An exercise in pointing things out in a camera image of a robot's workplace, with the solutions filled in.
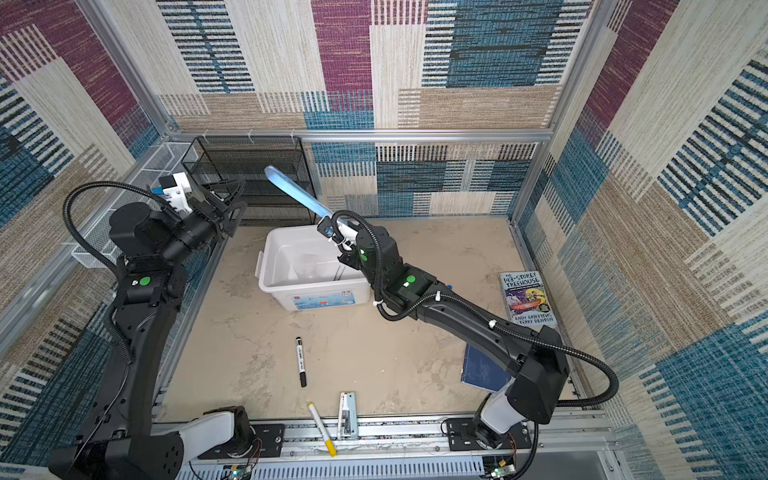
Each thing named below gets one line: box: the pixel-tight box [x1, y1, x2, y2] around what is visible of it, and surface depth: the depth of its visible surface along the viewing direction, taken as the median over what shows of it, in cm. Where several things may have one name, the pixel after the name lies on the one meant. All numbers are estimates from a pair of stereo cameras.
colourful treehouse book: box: [499, 270, 558, 332], surface depth 98 cm
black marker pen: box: [296, 336, 307, 388], surface depth 87 cm
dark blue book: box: [461, 343, 514, 393], surface depth 85 cm
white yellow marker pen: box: [307, 402, 338, 457], surface depth 76 cm
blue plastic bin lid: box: [265, 165, 337, 218], surface depth 63 cm
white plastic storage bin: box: [255, 224, 371, 311], surface depth 94 cm
